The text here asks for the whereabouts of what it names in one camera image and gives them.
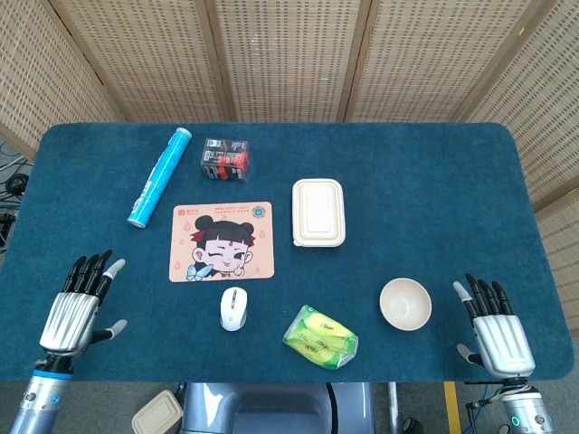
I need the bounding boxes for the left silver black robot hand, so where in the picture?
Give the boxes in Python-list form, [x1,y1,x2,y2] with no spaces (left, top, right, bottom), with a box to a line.
[39,249,128,363]

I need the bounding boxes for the woven bamboo folding screen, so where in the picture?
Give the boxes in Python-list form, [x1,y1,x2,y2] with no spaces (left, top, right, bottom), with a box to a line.
[0,0,579,338]

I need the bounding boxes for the beige lidded lunch box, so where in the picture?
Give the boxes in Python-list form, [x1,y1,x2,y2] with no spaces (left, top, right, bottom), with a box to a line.
[131,390,185,434]

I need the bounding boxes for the blue table cloth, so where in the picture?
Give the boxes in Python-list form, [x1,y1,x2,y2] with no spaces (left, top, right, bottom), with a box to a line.
[0,121,575,383]

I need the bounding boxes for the green snack packet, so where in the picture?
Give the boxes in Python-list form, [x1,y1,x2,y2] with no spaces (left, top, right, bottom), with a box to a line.
[282,304,359,371]

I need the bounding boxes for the black floor cables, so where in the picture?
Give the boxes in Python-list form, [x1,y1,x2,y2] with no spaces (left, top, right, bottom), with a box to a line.
[0,139,35,254]

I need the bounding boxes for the beige round bowl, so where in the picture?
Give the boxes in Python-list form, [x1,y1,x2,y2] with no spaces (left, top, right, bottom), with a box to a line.
[379,278,432,331]

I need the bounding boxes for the white lidded lunch box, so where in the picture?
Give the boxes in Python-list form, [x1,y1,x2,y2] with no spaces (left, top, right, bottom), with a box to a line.
[291,178,347,248]

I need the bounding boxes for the blue cylindrical tube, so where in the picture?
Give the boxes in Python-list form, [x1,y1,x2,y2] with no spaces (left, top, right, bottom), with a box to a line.
[126,127,192,230]

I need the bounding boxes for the white computer mouse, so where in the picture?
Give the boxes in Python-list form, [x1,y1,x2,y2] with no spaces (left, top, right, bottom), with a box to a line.
[220,287,249,333]

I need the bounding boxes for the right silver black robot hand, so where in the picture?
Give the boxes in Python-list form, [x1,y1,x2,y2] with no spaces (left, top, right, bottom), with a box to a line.
[452,273,537,381]

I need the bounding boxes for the pink cartoon girl mouse pad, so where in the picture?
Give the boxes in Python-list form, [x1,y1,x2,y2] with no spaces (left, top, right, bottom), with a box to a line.
[168,201,276,284]

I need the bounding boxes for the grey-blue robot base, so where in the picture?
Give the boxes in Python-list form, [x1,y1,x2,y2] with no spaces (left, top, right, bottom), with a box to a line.
[180,382,376,434]

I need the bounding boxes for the metal table leg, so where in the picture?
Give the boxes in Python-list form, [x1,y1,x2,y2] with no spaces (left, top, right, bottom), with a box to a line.
[387,382,400,434]

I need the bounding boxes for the black red clear-wrapped box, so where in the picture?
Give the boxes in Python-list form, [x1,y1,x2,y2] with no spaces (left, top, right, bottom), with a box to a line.
[199,137,252,185]

